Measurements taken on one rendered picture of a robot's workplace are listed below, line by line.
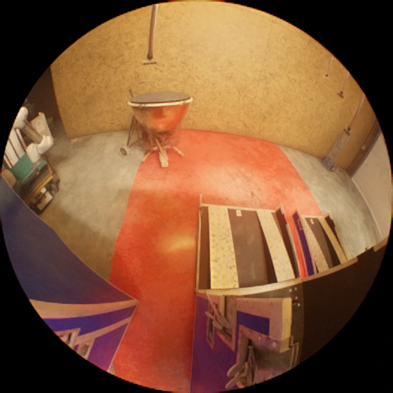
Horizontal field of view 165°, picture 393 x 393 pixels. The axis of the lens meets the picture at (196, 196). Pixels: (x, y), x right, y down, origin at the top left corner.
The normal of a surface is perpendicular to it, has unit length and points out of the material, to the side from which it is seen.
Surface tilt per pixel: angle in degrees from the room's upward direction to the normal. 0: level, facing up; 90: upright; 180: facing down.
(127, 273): 0
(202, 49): 90
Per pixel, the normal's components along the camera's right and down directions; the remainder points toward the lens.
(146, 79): 0.04, 0.79
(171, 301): 0.11, -0.62
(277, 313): -0.99, -0.11
